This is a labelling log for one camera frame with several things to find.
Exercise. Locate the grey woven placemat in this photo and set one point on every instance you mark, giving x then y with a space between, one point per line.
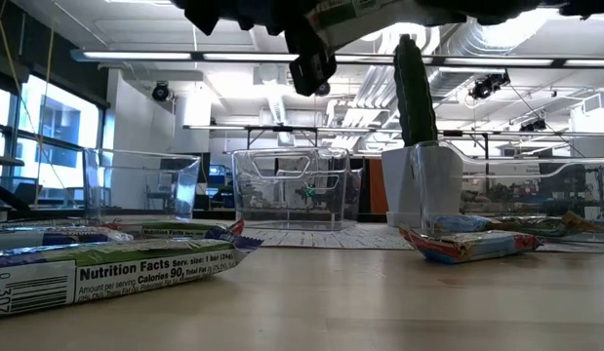
331 238

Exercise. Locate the white cactus pot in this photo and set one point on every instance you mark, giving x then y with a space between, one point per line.
399 185

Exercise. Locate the silver ventilation duct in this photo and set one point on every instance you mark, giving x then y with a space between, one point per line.
477 39

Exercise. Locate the wide clear plastic bin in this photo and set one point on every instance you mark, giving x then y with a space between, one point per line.
526 161

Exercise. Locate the blue white granola bar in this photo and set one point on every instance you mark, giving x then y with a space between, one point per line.
48 237

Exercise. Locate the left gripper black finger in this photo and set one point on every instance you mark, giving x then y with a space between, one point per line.
313 68

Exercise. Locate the yellow brown granola bar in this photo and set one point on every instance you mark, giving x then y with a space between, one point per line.
579 222

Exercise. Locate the black ceiling camera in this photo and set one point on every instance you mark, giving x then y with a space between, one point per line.
489 85
160 91
533 125

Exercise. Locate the orange panel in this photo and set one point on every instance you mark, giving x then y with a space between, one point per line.
378 185

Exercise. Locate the green purple barcode granola bar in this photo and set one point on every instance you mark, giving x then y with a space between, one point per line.
135 273

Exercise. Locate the dark green granola bar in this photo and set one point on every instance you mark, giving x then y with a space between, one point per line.
531 225

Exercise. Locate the black overhead frame rail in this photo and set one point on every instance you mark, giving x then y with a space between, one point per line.
282 128

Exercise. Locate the tall green cactus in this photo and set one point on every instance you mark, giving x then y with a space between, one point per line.
414 97

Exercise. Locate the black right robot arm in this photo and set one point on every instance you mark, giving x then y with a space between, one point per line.
501 10

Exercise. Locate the long ceiling light strip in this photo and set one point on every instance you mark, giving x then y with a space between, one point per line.
135 55

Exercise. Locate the light blue granola bar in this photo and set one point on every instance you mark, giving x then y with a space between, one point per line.
462 223

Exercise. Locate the blue red-ended granola bar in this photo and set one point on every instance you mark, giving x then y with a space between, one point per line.
467 246

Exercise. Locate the green white granola bar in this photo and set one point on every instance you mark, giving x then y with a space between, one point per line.
370 17

